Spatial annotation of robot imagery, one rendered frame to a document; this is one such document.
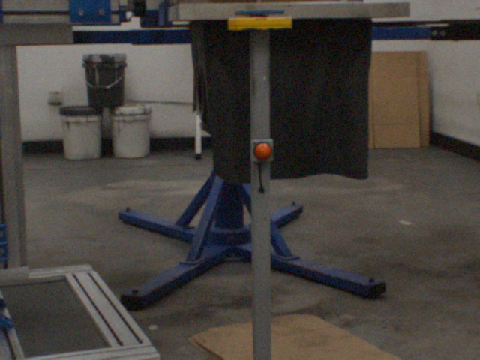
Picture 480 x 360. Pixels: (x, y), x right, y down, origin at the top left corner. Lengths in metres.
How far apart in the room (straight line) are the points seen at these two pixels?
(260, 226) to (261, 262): 0.09
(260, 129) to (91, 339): 0.64
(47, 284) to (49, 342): 0.51
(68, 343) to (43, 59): 4.96
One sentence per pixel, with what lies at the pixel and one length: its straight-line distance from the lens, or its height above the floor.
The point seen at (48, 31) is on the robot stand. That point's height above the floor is 0.93.
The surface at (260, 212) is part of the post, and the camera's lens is 2.18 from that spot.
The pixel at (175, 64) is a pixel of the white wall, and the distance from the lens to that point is 7.05.
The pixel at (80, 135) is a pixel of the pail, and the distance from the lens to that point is 6.70.
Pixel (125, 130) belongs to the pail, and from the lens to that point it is 6.72.
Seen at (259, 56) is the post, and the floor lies 0.87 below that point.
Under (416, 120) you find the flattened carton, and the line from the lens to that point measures 7.30.
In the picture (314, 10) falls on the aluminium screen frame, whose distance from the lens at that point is 2.36.
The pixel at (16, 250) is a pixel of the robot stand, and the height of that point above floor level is 0.41.
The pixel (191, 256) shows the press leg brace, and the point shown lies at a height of 0.07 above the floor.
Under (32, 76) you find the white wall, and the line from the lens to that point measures 7.06.
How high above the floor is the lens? 0.93
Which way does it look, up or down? 10 degrees down
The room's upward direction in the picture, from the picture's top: 1 degrees counter-clockwise
